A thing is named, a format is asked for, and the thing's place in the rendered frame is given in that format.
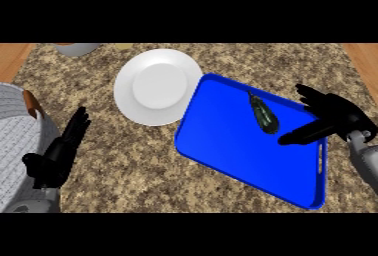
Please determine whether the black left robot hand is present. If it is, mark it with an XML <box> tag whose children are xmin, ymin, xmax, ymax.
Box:
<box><xmin>20</xmin><ymin>106</ymin><xmax>93</xmax><ymax>190</ymax></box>

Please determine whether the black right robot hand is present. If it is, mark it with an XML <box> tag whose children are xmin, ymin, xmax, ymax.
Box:
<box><xmin>276</xmin><ymin>83</ymin><xmax>378</xmax><ymax>146</ymax></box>

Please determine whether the dark green eggplant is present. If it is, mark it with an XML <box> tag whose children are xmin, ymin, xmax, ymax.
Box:
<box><xmin>246</xmin><ymin>90</ymin><xmax>280</xmax><ymax>135</ymax></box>

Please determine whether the blue plastic tray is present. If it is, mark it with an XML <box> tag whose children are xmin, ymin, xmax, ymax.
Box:
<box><xmin>173</xmin><ymin>72</ymin><xmax>329</xmax><ymax>211</ymax></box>

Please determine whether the white round plate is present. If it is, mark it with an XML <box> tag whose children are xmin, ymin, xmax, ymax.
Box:
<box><xmin>112</xmin><ymin>48</ymin><xmax>204</xmax><ymax>127</ymax></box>

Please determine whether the grey round container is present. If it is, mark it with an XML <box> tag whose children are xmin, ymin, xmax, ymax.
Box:
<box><xmin>53</xmin><ymin>42</ymin><xmax>103</xmax><ymax>58</ymax></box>

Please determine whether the grey pot with brown handle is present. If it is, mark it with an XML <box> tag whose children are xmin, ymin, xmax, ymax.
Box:
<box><xmin>0</xmin><ymin>82</ymin><xmax>62</xmax><ymax>214</ymax></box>

